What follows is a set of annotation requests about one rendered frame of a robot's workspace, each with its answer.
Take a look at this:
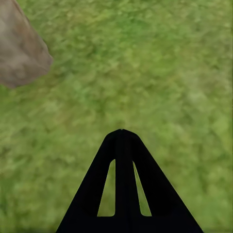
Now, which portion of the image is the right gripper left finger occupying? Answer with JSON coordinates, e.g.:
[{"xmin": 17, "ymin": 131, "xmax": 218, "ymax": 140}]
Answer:
[{"xmin": 56, "ymin": 130, "xmax": 129, "ymax": 233}]

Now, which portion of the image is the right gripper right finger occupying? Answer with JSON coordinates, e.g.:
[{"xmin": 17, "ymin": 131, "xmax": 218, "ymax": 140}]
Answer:
[{"xmin": 121, "ymin": 130, "xmax": 203, "ymax": 233}]

